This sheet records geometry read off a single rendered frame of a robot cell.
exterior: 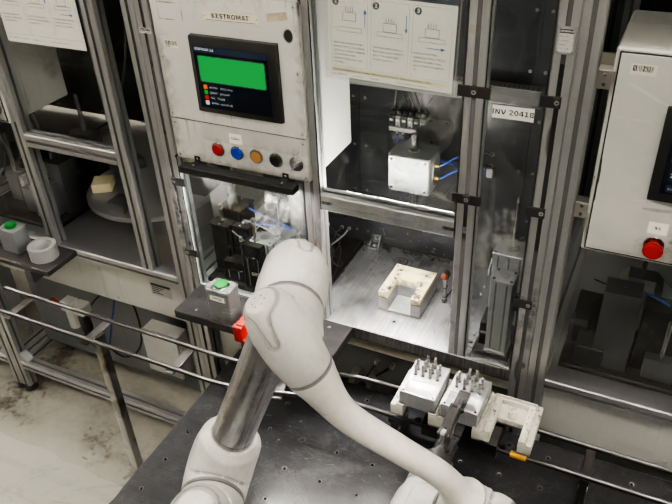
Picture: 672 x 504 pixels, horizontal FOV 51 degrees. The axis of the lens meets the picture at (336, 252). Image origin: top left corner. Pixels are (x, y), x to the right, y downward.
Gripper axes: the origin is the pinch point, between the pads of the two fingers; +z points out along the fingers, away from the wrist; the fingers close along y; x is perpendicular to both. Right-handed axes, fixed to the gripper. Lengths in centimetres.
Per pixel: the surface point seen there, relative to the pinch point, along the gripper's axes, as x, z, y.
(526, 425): -15.6, 4.6, -2.5
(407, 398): 13.8, -1.8, 0.4
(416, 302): 23.6, 28.6, 6.6
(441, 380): 7.5, 6.0, 2.4
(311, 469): 35.6, -16.6, -22.3
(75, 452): 157, -4, -90
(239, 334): 65, -2, 4
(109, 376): 117, -8, -28
